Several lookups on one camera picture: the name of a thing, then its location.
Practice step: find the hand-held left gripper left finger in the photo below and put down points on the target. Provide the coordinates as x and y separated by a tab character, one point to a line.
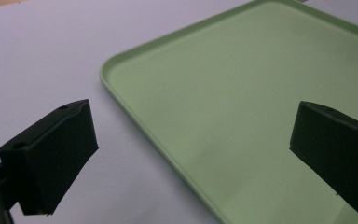
52	155

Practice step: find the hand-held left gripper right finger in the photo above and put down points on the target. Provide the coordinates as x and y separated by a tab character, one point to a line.
335	149

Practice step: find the green plastic tray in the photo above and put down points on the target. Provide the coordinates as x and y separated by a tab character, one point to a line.
230	102

